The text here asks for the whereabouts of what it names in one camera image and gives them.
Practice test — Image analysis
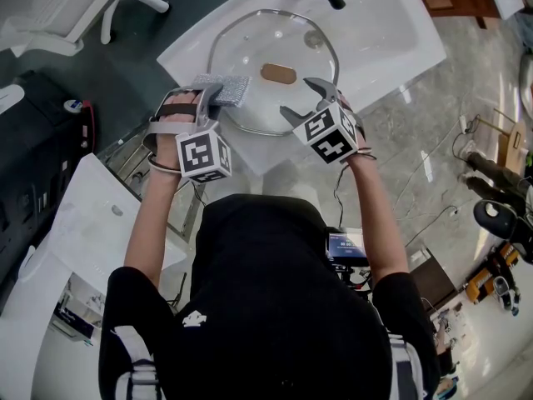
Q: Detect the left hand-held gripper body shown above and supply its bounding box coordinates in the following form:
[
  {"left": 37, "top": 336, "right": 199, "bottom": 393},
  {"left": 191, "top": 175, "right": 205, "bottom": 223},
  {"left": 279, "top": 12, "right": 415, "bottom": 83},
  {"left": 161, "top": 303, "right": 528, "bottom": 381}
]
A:
[{"left": 143, "top": 85, "right": 233, "bottom": 185}]

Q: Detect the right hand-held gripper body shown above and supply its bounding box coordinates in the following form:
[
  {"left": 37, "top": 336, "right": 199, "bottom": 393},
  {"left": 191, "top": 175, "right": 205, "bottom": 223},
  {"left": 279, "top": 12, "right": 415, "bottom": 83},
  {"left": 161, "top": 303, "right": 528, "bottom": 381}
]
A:
[{"left": 292, "top": 96, "right": 360, "bottom": 166}]

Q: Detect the silver scrub sponge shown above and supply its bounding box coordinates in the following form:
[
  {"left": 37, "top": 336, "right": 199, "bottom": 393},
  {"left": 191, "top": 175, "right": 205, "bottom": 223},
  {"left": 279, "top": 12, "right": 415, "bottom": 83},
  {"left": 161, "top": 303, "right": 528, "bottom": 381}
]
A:
[{"left": 191, "top": 72, "right": 252, "bottom": 110}]

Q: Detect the glass pot lid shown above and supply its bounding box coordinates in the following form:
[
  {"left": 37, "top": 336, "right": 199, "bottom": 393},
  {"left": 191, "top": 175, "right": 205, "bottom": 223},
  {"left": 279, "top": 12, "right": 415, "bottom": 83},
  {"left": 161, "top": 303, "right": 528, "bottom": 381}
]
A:
[{"left": 207, "top": 9, "right": 341, "bottom": 136}]

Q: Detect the person's right forearm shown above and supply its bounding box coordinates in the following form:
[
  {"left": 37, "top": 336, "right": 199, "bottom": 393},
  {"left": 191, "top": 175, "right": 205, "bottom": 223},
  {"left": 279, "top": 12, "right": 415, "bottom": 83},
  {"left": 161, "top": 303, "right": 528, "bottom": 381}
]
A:
[{"left": 343, "top": 150, "right": 411, "bottom": 285}]

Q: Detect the person's left forearm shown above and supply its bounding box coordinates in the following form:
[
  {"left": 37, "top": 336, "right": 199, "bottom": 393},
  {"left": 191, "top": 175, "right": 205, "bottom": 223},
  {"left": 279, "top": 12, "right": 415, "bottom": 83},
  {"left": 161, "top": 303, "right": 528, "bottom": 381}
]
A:
[{"left": 123, "top": 156, "right": 187, "bottom": 291}]

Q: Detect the person's left hand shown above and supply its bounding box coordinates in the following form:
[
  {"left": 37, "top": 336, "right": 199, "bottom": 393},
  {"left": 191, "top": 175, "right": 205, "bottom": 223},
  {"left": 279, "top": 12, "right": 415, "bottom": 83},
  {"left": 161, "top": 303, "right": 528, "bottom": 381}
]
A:
[{"left": 154, "top": 91, "right": 203, "bottom": 170}]

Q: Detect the white sink basin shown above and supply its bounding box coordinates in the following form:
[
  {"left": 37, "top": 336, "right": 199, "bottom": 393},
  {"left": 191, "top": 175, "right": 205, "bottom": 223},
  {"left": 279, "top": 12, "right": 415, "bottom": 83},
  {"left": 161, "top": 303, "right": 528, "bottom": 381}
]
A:
[{"left": 156, "top": 0, "right": 449, "bottom": 177}]

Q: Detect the small screen device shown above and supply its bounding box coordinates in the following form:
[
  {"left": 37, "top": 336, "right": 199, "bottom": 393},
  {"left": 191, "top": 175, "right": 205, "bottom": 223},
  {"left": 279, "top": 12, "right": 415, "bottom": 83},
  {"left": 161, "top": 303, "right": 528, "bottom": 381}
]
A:
[{"left": 324, "top": 226, "right": 368, "bottom": 266}]

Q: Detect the person's black shirt torso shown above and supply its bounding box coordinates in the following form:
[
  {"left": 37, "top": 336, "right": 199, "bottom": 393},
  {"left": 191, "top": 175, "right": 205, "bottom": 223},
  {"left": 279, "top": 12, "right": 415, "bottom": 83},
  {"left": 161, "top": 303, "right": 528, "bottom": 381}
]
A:
[{"left": 98, "top": 193, "right": 442, "bottom": 400}]

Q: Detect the black equipment case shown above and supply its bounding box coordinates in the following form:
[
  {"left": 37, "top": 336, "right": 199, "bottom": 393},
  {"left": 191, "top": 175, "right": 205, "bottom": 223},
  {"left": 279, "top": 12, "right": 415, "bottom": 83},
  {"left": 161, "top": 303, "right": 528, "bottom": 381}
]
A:
[{"left": 0, "top": 70, "right": 102, "bottom": 312}]

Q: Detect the dark brown box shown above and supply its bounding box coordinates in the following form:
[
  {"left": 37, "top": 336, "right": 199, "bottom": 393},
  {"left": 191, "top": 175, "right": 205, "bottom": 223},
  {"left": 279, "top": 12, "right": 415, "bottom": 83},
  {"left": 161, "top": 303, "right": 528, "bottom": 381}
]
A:
[{"left": 409, "top": 246, "right": 460, "bottom": 313}]

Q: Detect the white chair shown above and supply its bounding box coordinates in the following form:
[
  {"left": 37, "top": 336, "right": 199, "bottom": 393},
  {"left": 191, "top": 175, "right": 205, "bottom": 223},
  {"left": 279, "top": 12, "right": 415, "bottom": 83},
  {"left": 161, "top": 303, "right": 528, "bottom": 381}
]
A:
[{"left": 0, "top": 0, "right": 171, "bottom": 58}]

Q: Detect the black and white machine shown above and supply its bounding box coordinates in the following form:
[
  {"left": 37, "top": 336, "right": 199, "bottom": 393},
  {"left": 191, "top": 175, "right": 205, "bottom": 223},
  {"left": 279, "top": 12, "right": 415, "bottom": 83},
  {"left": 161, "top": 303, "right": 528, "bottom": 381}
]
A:
[{"left": 473, "top": 197, "right": 533, "bottom": 262}]

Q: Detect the wooden floor stand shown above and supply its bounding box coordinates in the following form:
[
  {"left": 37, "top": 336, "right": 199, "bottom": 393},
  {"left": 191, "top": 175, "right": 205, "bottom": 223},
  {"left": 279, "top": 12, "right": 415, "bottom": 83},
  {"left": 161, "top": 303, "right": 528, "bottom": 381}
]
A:
[{"left": 494, "top": 107, "right": 528, "bottom": 169}]

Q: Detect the yellow equipment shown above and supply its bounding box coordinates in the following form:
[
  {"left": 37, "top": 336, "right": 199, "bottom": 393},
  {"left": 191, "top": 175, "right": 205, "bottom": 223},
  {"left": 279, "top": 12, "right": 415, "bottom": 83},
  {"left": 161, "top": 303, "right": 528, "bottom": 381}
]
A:
[{"left": 465, "top": 242, "right": 522, "bottom": 306}]

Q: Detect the white tub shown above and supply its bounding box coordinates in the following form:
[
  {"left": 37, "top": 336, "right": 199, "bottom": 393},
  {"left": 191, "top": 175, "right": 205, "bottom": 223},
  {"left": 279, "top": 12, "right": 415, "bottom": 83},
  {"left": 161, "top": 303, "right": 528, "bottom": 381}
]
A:
[{"left": 0, "top": 243, "right": 105, "bottom": 400}]

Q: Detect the striped harness strap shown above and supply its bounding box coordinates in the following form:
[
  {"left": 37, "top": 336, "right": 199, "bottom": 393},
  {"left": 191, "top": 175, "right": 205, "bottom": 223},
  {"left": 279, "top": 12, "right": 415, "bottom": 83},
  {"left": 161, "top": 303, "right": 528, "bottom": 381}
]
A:
[
  {"left": 111, "top": 325, "right": 162, "bottom": 400},
  {"left": 386, "top": 333, "right": 426, "bottom": 400}
]

